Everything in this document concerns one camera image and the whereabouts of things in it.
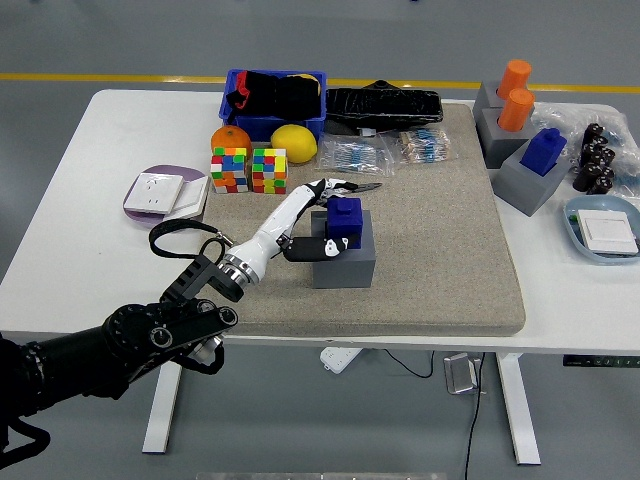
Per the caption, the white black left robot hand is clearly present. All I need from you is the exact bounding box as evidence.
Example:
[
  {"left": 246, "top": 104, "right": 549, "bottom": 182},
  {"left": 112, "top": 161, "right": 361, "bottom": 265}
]
[{"left": 230, "top": 177, "right": 360, "bottom": 285}]

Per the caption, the blue square seal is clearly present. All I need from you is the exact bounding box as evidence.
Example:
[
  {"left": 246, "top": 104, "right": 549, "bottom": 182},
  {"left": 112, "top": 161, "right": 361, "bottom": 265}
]
[
  {"left": 519, "top": 128, "right": 568, "bottom": 177},
  {"left": 325, "top": 197, "right": 364, "bottom": 251}
]

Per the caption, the grey square seal holder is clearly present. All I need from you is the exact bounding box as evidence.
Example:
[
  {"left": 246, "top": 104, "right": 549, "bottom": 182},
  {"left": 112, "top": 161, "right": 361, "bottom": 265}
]
[
  {"left": 309, "top": 209, "right": 377, "bottom": 290},
  {"left": 492, "top": 144, "right": 571, "bottom": 217}
]

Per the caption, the orange cylinder seal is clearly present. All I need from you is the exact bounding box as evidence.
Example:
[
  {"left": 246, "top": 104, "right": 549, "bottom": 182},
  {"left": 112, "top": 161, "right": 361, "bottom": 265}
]
[
  {"left": 497, "top": 88, "right": 536, "bottom": 132},
  {"left": 495, "top": 59, "right": 533, "bottom": 99}
]

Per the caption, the multicolour puzzle cube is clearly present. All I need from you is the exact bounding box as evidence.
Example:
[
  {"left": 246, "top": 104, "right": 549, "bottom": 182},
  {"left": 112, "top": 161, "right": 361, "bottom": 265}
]
[
  {"left": 251, "top": 147, "right": 289, "bottom": 195},
  {"left": 210, "top": 146, "right": 250, "bottom": 194}
]

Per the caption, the yellow lemon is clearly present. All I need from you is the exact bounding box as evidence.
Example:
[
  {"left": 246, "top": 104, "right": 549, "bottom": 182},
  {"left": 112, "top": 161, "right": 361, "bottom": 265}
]
[{"left": 270, "top": 124, "right": 319, "bottom": 164}]

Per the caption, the blue plastic bin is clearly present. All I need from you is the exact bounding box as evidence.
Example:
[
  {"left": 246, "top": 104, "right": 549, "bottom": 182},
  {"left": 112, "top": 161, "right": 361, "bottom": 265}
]
[{"left": 218, "top": 68, "right": 328, "bottom": 144}]

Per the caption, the orange fruit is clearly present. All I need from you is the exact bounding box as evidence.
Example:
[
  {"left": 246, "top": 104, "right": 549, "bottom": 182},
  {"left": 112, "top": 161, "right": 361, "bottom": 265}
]
[{"left": 210, "top": 125, "right": 253, "bottom": 156}]

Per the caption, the clear bag of resistors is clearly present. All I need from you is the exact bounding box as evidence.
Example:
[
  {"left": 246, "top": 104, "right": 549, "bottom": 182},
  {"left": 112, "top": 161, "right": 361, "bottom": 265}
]
[
  {"left": 315, "top": 133, "right": 396, "bottom": 179},
  {"left": 392, "top": 127, "right": 459, "bottom": 166}
]

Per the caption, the purple plate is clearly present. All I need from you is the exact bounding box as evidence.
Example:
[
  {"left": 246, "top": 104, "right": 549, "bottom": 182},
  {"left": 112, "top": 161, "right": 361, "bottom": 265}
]
[{"left": 123, "top": 164, "right": 211, "bottom": 234}]

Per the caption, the black cloth with red trim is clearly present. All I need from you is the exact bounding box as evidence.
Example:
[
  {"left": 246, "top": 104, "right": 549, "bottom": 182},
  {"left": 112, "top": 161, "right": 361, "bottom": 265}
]
[{"left": 225, "top": 70, "right": 322, "bottom": 121}]

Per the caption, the white power strip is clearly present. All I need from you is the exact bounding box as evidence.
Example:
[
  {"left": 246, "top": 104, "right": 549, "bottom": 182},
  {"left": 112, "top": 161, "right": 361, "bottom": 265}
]
[{"left": 319, "top": 346, "right": 362, "bottom": 375}]

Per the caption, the grey-brown mat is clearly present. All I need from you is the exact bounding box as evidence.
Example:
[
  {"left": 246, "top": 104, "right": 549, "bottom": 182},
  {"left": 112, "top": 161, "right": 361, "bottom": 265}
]
[{"left": 187, "top": 102, "right": 527, "bottom": 337}]

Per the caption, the black plastic-wrapped bag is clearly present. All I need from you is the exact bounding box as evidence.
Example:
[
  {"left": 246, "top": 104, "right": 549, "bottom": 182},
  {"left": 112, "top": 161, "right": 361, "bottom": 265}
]
[{"left": 324, "top": 79, "right": 445, "bottom": 132}]

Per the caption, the white table leg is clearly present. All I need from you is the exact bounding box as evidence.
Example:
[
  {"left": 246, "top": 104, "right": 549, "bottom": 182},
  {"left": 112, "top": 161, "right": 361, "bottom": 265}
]
[
  {"left": 141, "top": 343, "right": 187, "bottom": 455},
  {"left": 496, "top": 352, "right": 542, "bottom": 466}
]

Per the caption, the light blue plate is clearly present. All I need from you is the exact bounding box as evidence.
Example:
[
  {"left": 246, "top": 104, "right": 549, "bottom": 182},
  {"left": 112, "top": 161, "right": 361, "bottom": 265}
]
[{"left": 563, "top": 194, "right": 640, "bottom": 266}]

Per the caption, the black table control panel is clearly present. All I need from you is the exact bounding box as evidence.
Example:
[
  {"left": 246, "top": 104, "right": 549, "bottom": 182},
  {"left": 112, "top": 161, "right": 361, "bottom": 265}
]
[{"left": 562, "top": 354, "right": 640, "bottom": 368}]

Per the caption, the white switch panel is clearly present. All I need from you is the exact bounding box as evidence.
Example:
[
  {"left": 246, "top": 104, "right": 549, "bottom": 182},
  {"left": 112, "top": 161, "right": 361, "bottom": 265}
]
[
  {"left": 575, "top": 209, "right": 640, "bottom": 257},
  {"left": 162, "top": 175, "right": 210, "bottom": 225}
]

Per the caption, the black power strip cable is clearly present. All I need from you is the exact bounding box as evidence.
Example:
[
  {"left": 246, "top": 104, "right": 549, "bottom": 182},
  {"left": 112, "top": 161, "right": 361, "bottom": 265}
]
[{"left": 382, "top": 348, "right": 436, "bottom": 379}]

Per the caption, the silver metal bracket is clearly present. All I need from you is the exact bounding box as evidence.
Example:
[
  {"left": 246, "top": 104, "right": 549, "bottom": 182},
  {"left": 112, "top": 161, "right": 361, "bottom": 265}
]
[{"left": 443, "top": 352, "right": 484, "bottom": 396}]

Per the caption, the black floor cable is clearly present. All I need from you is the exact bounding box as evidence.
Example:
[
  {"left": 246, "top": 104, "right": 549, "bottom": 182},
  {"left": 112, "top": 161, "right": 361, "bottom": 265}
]
[{"left": 463, "top": 352, "right": 487, "bottom": 480}]

